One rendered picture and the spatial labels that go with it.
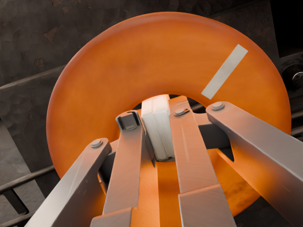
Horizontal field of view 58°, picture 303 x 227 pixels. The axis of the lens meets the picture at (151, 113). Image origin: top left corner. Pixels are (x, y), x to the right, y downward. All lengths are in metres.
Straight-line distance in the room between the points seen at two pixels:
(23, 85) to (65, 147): 0.30
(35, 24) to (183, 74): 0.38
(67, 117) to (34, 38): 0.35
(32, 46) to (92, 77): 0.36
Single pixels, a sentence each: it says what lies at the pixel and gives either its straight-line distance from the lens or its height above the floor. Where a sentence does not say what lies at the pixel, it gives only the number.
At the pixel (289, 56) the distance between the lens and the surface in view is 0.50.
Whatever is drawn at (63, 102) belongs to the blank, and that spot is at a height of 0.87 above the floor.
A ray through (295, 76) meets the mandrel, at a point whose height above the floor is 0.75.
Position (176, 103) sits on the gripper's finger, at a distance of 0.17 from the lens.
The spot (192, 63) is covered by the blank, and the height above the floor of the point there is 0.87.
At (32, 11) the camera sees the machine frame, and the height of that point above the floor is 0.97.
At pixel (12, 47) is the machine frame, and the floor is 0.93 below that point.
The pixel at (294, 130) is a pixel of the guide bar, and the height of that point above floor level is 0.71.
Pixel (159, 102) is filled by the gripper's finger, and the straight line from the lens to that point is 0.15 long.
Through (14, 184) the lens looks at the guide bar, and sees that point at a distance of 0.55.
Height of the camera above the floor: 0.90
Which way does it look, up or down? 19 degrees down
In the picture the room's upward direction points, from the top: 19 degrees counter-clockwise
